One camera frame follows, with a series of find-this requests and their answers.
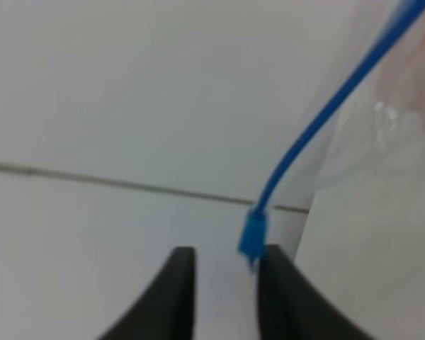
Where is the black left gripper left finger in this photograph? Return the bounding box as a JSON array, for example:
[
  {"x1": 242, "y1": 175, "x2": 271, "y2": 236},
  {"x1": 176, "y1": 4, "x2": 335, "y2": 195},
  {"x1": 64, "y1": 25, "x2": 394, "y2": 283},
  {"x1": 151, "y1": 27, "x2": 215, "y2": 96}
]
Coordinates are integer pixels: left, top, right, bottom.
[{"x1": 101, "y1": 246, "x2": 196, "y2": 339}]

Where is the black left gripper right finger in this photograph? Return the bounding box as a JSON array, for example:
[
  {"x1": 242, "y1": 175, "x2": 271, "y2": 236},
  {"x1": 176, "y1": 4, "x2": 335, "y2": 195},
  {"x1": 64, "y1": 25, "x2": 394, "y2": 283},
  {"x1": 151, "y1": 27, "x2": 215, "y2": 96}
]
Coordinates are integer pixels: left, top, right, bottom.
[{"x1": 257, "y1": 244, "x2": 370, "y2": 340}]

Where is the clear zip bag blue zipper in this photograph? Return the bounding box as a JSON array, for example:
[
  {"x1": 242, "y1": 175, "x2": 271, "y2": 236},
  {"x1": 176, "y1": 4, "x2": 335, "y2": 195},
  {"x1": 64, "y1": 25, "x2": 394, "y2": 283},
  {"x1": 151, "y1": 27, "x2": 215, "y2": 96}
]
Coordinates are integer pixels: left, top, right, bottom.
[{"x1": 253, "y1": 0, "x2": 425, "y2": 340}]

